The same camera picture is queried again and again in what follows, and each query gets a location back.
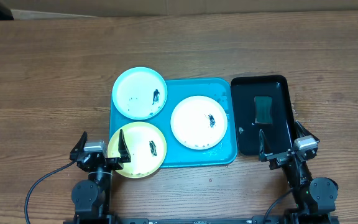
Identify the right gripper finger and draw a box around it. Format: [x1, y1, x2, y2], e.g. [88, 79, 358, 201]
[259, 129, 272, 162]
[295, 120, 320, 142]

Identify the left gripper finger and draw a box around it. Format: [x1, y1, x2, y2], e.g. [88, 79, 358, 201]
[70, 131, 88, 161]
[118, 129, 131, 163]

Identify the green orange sponge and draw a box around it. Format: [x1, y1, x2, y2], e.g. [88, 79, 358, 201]
[254, 96, 273, 124]

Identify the light blue plate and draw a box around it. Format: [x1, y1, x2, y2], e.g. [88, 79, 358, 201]
[111, 67, 168, 120]

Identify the white plate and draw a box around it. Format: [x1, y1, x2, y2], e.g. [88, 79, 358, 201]
[170, 96, 228, 150]

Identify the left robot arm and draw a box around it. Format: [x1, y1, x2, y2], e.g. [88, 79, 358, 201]
[70, 130, 131, 224]

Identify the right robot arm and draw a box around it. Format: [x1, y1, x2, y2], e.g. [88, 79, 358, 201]
[259, 121, 339, 224]

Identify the black water tray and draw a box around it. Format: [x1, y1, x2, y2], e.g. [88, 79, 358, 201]
[231, 75, 296, 156]

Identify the teal plastic tray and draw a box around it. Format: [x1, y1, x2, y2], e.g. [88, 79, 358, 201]
[109, 77, 239, 169]

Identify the yellow plate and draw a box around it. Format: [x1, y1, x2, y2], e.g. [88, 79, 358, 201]
[117, 121, 167, 179]

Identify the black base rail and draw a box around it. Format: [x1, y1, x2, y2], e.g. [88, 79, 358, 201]
[63, 215, 340, 224]

